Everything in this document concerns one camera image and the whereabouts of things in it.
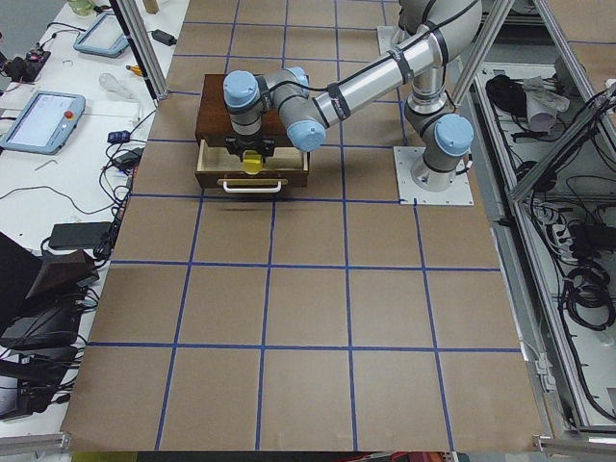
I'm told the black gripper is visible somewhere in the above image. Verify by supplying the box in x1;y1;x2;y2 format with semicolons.
225;136;274;159

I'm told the yellow cube block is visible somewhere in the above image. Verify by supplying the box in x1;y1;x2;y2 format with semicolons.
242;150;264;175

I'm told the wooden drawer with white handle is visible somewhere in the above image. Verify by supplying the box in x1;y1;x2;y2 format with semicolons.
195;141;310;193

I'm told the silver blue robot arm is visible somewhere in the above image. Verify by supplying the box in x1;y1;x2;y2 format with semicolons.
223;1;482;193

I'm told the dark wooden drawer box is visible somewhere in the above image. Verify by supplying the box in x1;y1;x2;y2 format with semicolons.
194;73;293;147

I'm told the small blue usb device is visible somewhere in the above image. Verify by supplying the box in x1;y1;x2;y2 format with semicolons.
107;130;131;144

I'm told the black power adapter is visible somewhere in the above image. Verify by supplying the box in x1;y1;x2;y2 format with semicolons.
151;29;177;46

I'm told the blue teach pendant far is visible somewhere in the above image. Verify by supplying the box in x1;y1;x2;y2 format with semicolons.
73;12;129;58

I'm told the blue teach pendant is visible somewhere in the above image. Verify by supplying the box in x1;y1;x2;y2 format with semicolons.
1;90;86;155
73;12;129;58

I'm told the black laptop charger brick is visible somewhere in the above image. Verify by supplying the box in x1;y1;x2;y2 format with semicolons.
48;221;111;250

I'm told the blue teach pendant near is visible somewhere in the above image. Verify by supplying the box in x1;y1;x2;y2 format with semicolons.
1;90;86;155

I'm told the black monitor stand equipment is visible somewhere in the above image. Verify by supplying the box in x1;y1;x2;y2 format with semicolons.
1;234;99;421

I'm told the aluminium frame post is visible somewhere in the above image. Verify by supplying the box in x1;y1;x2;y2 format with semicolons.
110;0;168;101

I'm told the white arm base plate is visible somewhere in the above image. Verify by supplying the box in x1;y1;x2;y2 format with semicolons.
394;146;475;207
377;26;410;61

